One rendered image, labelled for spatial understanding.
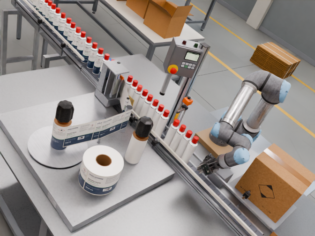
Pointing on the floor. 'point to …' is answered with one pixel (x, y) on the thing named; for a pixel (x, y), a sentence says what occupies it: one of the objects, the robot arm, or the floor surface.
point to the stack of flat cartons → (274, 60)
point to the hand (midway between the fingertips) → (199, 168)
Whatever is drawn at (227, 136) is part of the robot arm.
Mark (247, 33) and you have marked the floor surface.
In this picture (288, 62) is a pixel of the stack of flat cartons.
